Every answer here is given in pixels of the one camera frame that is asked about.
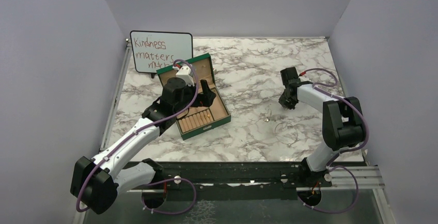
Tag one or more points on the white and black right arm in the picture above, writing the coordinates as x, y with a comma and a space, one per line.
343, 126

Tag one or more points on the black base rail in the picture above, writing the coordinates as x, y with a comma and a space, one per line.
223, 181

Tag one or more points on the small gold earring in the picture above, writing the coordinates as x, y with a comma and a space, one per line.
266, 117

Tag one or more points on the whiteboard with red writing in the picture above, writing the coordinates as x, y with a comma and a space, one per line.
153, 50

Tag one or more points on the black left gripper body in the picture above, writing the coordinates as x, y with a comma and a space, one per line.
203, 99

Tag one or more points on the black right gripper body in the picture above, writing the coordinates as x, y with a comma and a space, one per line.
288, 102

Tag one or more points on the green jewelry box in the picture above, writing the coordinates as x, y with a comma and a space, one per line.
202, 109

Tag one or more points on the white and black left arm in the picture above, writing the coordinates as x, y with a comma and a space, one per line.
96, 182

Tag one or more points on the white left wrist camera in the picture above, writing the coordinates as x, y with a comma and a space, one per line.
184, 73

